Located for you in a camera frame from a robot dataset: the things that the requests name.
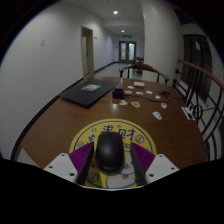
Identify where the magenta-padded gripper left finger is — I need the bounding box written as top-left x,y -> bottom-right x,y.
43,142 -> 95,186

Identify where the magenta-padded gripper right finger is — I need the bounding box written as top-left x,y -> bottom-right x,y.
129,142 -> 180,187

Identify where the black computer mouse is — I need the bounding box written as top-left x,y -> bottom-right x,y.
95,131 -> 126,173

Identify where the round yellow printed mouse pad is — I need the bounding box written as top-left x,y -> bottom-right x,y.
68,118 -> 158,190

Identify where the black closed laptop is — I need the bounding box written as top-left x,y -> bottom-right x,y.
59,78 -> 120,109

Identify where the small black box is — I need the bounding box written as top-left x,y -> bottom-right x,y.
111,87 -> 125,100

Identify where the flat white box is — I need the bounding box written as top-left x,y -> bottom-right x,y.
133,80 -> 146,88

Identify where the wooden armchair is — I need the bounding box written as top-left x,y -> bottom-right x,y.
118,63 -> 170,85

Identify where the black railing with wooden handrail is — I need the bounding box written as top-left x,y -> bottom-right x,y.
171,58 -> 224,161

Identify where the dark window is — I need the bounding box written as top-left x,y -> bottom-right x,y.
182,34 -> 213,101

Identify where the white side door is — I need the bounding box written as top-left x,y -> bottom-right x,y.
80,25 -> 96,78

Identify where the glass double door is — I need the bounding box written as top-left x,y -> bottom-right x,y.
118,40 -> 137,64

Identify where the black cable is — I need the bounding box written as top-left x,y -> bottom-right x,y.
123,89 -> 173,101

